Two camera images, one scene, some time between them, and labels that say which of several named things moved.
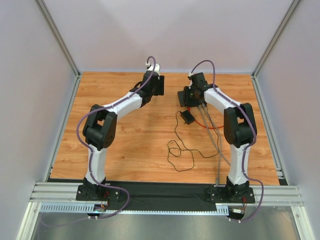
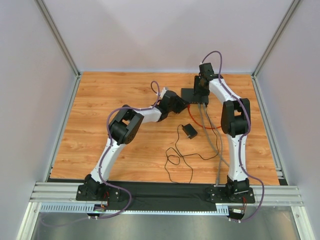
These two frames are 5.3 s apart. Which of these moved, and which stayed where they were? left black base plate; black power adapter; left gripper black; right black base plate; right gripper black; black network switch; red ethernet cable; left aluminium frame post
Moved: right gripper black; black power adapter; left gripper black
Stayed: red ethernet cable; right black base plate; black network switch; left black base plate; left aluminium frame post
